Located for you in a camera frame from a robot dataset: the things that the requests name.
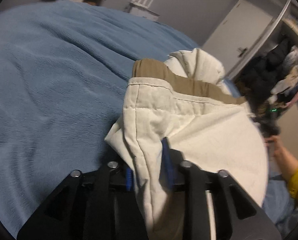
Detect cream hooded puffer jacket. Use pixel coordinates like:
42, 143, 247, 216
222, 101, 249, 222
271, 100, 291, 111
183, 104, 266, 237
105, 48, 268, 239

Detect clothes pile in wardrobe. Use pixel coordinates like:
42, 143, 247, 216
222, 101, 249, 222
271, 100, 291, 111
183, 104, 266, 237
235, 15, 298, 116

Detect person's right hand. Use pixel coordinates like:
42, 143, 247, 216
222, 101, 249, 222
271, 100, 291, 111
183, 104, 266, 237
265, 135, 298, 180

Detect white wardrobe door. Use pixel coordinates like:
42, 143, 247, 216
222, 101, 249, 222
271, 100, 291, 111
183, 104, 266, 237
201, 0, 275, 81

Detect blue fleece bed blanket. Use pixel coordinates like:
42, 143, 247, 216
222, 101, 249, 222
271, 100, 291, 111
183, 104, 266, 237
0, 0, 298, 238

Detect white wifi router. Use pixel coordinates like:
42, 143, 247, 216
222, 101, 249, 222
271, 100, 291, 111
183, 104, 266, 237
124, 0, 160, 22

